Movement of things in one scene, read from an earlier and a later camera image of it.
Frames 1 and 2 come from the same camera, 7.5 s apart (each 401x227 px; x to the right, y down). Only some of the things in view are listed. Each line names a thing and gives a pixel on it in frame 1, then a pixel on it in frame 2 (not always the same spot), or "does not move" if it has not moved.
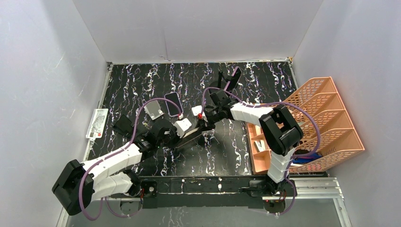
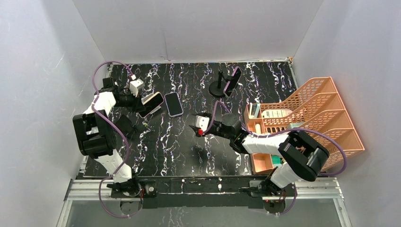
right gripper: (205, 113) to (196, 130)
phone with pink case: (186, 135) to (151, 104)
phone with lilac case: (172, 107) does not move
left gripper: (173, 130) to (136, 103)
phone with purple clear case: (231, 84) does not move
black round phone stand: (222, 82) does not move
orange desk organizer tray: (260, 152) does not move
